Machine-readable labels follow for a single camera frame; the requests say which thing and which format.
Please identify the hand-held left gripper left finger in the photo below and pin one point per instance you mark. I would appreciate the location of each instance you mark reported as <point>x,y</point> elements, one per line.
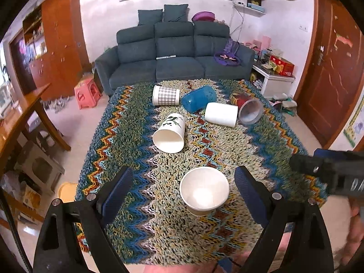
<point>117,197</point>

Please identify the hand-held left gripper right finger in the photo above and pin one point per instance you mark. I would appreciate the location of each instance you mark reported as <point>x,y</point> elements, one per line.
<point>250,196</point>

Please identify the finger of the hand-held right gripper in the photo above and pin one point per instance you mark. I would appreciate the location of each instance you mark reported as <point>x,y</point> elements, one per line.
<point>331,153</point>
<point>308,165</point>

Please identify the plain white paper cup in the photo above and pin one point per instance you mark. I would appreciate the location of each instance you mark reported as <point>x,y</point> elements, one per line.
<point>204,190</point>

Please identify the red cup with grey inside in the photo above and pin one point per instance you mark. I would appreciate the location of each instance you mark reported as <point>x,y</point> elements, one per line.
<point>248,108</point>

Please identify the white cup with leaf print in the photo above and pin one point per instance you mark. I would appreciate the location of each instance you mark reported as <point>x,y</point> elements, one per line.
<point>170,133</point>

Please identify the tall white plastic cup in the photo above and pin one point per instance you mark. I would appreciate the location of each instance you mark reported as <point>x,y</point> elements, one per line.
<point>221,114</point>

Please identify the blue plastic cup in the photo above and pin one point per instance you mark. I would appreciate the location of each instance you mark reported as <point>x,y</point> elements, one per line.
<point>198,99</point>

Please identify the white cup with checked band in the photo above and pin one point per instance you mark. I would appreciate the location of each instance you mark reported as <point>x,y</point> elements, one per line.
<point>165,95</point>

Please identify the person's right hand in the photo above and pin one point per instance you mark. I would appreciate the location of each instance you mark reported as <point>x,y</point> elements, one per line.
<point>357,227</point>

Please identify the yellow round stool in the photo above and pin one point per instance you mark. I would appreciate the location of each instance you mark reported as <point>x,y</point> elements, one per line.
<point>67,190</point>

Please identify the zigzag woven shaggy mat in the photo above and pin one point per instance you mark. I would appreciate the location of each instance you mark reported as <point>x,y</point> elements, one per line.
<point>170,233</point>

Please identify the wooden door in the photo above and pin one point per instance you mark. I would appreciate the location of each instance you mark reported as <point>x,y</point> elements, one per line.
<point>332,76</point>

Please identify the white plastic stool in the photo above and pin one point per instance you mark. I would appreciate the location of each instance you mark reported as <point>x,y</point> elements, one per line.
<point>39,167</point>

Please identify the white low cabinet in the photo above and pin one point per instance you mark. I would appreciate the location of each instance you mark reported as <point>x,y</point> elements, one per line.
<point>274,85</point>

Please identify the red cardboard box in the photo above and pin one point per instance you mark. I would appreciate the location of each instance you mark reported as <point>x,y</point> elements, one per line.
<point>283,66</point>

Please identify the pink plastic stool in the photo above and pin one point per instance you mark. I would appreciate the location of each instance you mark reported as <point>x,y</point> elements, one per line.
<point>86,91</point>

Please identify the wooden table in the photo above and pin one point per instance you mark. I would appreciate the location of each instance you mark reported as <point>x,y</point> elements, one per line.
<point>20,113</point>

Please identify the purple bag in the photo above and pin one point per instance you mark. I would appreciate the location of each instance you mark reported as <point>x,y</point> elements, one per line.
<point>229,58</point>

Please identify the dark grey sofa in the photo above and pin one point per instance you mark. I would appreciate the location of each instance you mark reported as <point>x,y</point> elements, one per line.
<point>176,71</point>

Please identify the white stick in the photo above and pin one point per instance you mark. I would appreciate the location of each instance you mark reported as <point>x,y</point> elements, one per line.
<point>166,57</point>

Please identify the wooden cabinet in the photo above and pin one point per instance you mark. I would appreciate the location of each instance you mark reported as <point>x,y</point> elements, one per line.
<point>61,39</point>

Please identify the dark grey cushion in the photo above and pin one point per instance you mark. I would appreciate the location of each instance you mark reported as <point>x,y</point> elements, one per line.
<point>175,13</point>
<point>150,17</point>

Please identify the colourful wall chart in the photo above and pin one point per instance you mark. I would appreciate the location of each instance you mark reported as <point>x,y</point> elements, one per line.
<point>355,122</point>

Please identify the wall switch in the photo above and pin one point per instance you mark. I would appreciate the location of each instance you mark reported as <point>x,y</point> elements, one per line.
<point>303,28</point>

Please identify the wall shelf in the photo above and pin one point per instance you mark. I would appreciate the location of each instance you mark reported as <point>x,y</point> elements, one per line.
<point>253,8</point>

